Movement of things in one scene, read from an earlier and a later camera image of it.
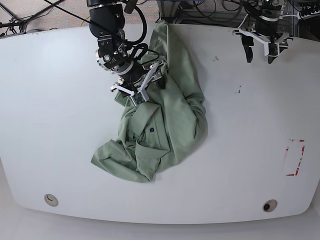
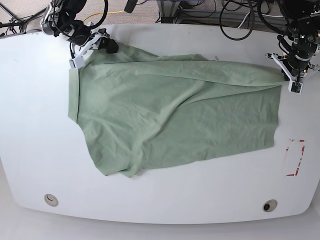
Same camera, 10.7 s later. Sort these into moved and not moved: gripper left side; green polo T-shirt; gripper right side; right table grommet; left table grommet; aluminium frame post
Moved: gripper right side; gripper left side; green polo T-shirt
Not moved: left table grommet; right table grommet; aluminium frame post
